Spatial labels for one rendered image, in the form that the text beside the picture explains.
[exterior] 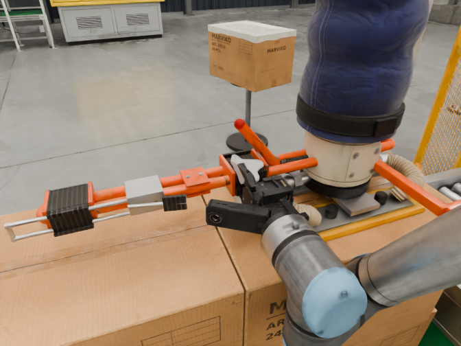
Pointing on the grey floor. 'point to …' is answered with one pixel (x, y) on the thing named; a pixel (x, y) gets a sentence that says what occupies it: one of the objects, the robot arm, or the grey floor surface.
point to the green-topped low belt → (25, 20)
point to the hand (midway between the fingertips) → (231, 174)
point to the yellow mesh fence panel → (440, 106)
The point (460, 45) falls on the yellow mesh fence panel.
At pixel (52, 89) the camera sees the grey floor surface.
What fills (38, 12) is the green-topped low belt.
